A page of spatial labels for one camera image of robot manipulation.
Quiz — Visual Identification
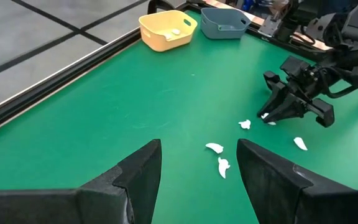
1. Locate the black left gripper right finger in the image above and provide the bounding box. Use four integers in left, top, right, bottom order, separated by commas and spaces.
236, 138, 358, 224

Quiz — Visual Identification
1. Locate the black C-clamp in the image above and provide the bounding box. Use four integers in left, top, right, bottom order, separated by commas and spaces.
147, 0, 177, 15

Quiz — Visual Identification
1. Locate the silver metal bracket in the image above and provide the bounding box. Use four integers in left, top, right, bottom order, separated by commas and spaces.
257, 15, 277, 39

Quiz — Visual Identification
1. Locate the yellow plastic tub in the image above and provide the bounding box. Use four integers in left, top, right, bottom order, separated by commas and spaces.
138, 9, 198, 53

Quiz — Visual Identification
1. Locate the blue-grey plastic tub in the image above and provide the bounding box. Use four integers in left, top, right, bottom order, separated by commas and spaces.
200, 7, 252, 40

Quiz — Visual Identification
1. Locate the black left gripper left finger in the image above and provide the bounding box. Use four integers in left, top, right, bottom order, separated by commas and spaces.
0, 139, 163, 224

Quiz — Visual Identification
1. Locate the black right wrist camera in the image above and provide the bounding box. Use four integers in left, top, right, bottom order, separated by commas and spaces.
280, 55, 313, 82

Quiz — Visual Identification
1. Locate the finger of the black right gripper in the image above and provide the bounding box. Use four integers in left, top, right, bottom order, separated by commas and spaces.
257, 86, 289, 118
262, 100, 310, 123

